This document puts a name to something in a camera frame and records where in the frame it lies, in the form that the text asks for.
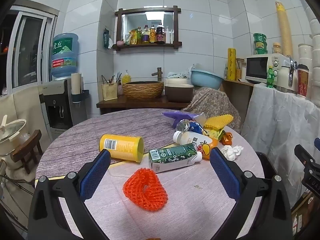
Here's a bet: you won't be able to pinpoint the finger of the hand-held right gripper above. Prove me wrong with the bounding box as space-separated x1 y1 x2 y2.
294 137 320 174

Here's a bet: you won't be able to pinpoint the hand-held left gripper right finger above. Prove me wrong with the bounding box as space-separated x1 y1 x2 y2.
209 147 293 240

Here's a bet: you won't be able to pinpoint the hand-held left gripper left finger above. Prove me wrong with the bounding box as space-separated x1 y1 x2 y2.
28 149 112 240

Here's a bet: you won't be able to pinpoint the white tissue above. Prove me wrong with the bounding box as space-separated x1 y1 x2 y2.
221 145 244 161

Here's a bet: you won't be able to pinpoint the yellow cylindrical snack can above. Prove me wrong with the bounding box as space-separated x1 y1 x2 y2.
99 134 145 163

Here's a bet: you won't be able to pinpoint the orange foam fruit net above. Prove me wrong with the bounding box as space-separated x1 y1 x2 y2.
122 168 168 212

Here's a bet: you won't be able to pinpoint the white bottle with orange label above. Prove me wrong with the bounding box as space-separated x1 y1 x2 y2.
173 131 219 160

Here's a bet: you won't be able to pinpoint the yellow foam fruit net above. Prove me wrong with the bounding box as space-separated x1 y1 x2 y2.
204 114 234 130

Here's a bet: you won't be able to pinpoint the purple snack bag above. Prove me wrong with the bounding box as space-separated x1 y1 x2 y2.
162 110 207 128

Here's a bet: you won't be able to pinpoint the cardboard box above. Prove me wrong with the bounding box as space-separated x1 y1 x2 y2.
291 192 320 240

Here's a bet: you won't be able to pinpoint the small orange wrapper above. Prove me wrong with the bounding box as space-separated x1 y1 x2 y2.
221 132 234 145

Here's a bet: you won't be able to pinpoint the yellow green wrapper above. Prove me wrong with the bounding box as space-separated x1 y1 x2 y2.
203 127 225 140

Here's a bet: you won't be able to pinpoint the large white plastic sheet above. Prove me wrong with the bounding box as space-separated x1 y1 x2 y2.
240 82 320 205

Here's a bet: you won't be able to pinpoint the pink table cloth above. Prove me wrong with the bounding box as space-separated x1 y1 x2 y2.
35 140 265 240

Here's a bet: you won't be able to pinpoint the grey wood-grain tablecloth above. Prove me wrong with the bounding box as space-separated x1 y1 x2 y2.
35 108 250 180

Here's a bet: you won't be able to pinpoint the green drink carton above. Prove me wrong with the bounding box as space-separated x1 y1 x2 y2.
148 143 202 174

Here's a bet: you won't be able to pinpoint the blue foil snack packet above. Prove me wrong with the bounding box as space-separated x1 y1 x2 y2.
176 119 204 134

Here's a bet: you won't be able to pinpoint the floral cloth cover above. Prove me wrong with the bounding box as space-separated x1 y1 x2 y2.
180 87 242 133

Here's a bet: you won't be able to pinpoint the red paper cup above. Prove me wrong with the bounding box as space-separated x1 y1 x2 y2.
297 64 310 98

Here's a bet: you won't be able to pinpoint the small wooden stool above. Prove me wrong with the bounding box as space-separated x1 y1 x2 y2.
10 129 43 174

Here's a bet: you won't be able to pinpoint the white thermos kettle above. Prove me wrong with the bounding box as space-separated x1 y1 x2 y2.
276 57 298 93

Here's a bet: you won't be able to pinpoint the wooden cabinet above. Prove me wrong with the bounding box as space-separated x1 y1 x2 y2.
220 79 255 125

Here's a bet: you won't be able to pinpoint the wooden counter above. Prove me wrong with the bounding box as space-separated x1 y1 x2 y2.
96 95 192 115

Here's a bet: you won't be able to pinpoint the beige chopstick holder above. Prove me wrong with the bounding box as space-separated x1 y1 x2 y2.
101 82 118 101

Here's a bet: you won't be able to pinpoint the green soda bottle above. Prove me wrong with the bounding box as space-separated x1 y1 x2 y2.
266 66 275 88

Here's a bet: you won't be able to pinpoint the grey water dispenser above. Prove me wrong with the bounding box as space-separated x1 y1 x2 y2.
38 78 87 130

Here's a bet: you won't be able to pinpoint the white cup tube holder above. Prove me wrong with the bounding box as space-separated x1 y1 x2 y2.
71 72 90 103

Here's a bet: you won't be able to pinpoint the brown cooker pot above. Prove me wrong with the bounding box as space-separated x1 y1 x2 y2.
164 84 194 103

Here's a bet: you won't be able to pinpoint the pot with glass lid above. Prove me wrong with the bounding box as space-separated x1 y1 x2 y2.
0 115 27 155

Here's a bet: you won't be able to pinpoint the blue plastic basin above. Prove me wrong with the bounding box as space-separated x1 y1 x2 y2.
190 69 225 90

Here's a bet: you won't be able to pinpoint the woven sink basin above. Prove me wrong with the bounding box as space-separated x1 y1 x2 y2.
122 81 165 100

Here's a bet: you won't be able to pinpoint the bundle of chopsticks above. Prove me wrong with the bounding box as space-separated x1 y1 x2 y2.
101 72 122 84

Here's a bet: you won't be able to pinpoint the white microwave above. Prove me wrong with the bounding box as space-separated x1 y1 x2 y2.
245 54 290 84

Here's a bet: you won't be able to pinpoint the stacks of white cups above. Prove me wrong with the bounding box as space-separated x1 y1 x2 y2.
297 12 320 100

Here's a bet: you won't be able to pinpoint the cream cooker lid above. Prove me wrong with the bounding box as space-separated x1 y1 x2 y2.
164 78 194 87

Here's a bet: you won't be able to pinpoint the glass jar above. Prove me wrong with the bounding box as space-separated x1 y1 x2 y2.
236 59 246 80

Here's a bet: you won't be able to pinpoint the pale towel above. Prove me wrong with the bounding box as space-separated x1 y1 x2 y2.
167 66 195 79

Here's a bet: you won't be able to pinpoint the tall yellow box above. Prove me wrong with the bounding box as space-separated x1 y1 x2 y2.
226 48 237 80

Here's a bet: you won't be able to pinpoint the bamboo faucet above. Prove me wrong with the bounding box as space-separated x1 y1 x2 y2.
151 67 163 81

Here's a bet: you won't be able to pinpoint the blue water jug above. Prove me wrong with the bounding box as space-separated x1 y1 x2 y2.
51 33 79 78

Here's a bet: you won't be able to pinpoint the stack of yellow paper cups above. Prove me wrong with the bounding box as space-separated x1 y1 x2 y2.
275 1 293 57

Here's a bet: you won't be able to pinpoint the sliding window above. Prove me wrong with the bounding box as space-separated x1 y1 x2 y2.
5 5 59 90

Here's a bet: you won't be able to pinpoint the row of condiment bottles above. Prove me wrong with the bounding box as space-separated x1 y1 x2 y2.
125 23 174 45

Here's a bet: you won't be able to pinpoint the wall tissue holder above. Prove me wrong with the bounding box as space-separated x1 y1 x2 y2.
103 29 113 48

